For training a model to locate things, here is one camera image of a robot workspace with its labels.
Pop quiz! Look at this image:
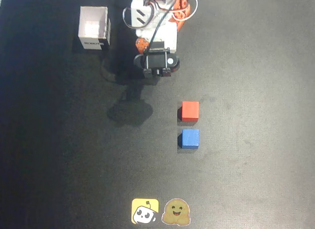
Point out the red cube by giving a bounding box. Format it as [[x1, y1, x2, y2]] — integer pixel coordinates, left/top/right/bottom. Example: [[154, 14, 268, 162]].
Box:
[[181, 100, 200, 123]]

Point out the white cardboard box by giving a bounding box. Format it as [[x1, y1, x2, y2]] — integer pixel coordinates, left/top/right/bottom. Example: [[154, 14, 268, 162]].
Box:
[[77, 5, 112, 51]]

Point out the black camera cable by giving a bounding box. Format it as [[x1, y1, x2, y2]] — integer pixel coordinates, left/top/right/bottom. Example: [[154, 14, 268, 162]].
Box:
[[145, 0, 184, 55]]

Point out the black webcam on gripper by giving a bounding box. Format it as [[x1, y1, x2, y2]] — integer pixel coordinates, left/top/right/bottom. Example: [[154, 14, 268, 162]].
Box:
[[133, 41, 181, 79]]

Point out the black table mat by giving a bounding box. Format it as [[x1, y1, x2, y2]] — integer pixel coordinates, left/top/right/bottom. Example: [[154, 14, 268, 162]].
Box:
[[0, 0, 315, 229]]

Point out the yellow robot sticker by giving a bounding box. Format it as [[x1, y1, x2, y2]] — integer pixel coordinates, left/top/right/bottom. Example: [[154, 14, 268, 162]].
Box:
[[131, 198, 159, 225]]

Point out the blue cube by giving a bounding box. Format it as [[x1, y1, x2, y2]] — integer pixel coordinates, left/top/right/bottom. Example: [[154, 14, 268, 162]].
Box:
[[181, 129, 200, 150]]

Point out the hugging face emoji sticker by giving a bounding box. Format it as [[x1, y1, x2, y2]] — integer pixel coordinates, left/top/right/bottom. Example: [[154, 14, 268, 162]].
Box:
[[161, 198, 191, 226]]

